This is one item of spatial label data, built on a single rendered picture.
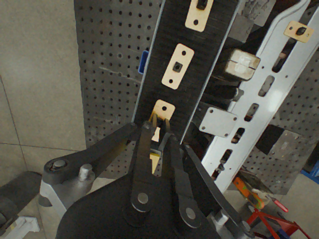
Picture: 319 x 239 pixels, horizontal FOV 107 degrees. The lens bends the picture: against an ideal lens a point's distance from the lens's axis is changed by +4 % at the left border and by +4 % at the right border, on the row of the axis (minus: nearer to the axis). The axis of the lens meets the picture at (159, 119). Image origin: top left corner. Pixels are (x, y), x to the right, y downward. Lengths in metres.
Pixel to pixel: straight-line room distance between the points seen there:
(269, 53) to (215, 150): 0.38
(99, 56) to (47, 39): 1.15
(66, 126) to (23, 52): 0.91
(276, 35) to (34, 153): 2.63
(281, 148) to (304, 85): 0.56
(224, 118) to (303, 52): 0.36
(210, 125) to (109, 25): 0.71
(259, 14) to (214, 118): 0.28
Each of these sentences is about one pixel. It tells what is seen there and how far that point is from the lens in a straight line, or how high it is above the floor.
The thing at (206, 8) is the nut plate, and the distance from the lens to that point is 0.32.
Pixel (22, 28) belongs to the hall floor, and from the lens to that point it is 2.09.
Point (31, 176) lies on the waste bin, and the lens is 2.66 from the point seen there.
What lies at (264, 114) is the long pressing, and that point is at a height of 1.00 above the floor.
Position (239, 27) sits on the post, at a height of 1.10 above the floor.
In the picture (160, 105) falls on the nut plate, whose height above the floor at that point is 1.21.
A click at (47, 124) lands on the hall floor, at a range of 2.13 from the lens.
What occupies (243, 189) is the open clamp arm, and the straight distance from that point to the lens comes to 0.71.
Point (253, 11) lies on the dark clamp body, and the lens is 0.46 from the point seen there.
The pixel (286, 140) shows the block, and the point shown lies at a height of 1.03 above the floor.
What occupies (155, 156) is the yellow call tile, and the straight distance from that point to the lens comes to 0.34.
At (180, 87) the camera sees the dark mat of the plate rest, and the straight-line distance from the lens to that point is 0.28.
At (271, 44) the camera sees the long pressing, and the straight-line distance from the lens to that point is 0.58.
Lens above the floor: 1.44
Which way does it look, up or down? 72 degrees down
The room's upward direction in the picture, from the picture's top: 179 degrees counter-clockwise
